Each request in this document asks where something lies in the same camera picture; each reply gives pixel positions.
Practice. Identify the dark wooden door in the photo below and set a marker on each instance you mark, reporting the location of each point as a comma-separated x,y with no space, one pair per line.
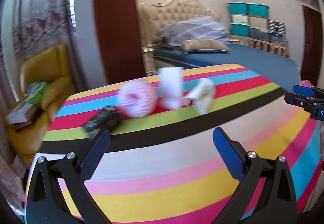
312,58

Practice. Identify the white foam fruit net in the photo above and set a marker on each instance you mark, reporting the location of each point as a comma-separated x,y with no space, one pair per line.
201,96

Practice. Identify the blue mattress bed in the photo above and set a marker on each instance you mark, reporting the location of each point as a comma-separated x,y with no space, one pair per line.
282,71

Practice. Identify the grey storage bin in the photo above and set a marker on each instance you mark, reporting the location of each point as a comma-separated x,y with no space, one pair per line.
260,34

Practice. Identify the small black box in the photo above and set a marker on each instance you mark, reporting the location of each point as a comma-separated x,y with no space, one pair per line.
108,118

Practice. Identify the books on side table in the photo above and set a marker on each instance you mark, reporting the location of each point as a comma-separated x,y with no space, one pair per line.
23,115

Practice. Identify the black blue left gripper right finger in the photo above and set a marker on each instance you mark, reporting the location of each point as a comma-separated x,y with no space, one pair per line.
265,193

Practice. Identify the lace patterned curtain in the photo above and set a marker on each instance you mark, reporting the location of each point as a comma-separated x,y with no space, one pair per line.
29,27

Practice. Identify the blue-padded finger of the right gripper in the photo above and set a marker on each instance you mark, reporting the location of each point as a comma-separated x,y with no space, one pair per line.
302,90

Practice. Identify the wooden crib rail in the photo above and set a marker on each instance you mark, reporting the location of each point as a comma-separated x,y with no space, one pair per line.
273,48

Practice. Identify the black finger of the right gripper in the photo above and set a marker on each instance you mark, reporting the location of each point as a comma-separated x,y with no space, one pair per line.
298,100

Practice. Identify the white storage bin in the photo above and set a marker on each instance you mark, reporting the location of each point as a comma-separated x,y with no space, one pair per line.
240,19

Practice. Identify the striped colourful tablecloth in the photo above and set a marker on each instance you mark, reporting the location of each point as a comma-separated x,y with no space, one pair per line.
164,168

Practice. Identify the grey striped duvet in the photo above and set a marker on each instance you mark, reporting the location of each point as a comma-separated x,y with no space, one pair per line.
198,28

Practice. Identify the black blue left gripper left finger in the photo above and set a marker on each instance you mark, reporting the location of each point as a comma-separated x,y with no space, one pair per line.
46,203

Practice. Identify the pink foam fruit net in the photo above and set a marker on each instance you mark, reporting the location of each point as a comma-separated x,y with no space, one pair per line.
136,99

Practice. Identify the white foam cube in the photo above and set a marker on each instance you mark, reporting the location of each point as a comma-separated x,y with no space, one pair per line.
170,87

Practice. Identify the white bedside table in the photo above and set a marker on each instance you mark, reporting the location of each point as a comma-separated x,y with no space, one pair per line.
148,60

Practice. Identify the dark red wooden pillar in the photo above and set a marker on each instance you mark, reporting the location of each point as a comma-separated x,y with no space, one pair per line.
118,34

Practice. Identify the yellow leather armchair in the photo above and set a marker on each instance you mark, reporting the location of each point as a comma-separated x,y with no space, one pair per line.
46,80

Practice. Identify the beige tufted headboard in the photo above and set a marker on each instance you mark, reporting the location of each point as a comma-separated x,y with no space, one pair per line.
154,17

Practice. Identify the striped beige pillow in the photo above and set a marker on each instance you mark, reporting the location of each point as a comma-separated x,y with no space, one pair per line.
204,46

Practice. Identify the person's hand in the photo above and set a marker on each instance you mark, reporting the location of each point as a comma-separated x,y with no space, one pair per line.
322,144

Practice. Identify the pink lined trash bin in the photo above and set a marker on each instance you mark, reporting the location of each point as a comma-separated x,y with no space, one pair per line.
305,83

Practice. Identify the teal storage bin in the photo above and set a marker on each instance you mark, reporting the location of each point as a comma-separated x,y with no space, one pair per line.
242,30
258,10
238,8

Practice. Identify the black white checkered bag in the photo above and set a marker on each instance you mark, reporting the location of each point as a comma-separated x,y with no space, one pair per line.
276,28

